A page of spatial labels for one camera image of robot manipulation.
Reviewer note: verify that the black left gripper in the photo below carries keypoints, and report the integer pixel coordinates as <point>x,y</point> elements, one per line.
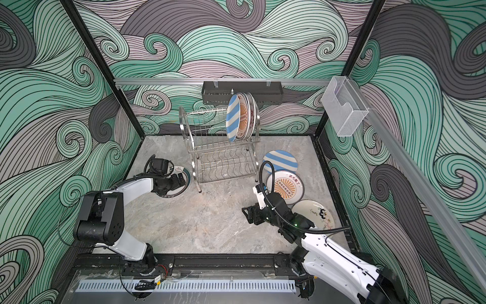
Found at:
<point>176,183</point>

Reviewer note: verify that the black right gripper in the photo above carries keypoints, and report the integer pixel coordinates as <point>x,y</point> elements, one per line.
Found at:
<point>253,210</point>

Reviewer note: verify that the white plate teal red rim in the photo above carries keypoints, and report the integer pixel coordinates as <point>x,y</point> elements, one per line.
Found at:
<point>178,170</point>

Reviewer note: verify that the sunburst plate red green rim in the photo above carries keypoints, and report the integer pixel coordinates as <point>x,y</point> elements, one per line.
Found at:
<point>288,185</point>

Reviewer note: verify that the cream plate small drawings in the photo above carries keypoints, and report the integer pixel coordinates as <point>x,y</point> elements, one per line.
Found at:
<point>316,212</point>

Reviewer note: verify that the blue cream striped plate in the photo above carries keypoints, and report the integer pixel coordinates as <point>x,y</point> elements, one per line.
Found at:
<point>233,118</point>

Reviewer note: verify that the white plate red characters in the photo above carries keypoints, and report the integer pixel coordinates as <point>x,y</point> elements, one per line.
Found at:
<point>256,117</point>

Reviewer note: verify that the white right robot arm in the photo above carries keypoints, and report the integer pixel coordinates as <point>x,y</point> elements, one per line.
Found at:
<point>319,256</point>

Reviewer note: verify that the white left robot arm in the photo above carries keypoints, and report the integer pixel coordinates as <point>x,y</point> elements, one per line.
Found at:
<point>101,218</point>

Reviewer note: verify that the steel two-tier dish rack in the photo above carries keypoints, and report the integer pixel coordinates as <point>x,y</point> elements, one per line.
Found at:
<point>213,157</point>

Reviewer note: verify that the blue white striped plate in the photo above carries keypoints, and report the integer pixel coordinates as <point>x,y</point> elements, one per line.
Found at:
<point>282,160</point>

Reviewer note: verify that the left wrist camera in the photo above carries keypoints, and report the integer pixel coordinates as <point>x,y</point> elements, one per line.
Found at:
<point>160,166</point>

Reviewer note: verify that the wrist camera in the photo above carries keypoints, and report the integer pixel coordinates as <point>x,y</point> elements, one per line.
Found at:
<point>160,166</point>
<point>260,192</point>

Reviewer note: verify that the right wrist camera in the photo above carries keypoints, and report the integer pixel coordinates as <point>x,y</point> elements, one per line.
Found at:
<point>260,192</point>

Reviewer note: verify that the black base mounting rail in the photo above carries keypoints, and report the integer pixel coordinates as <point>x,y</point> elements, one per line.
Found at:
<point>181,264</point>

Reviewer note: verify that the white slotted cable duct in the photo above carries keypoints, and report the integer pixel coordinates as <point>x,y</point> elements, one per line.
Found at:
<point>191,286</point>

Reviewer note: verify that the black wall-mounted tray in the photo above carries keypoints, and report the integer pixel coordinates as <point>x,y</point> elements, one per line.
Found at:
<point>219,92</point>

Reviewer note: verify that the clear acrylic wall holder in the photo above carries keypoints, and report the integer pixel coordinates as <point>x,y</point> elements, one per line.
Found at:
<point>344,104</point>

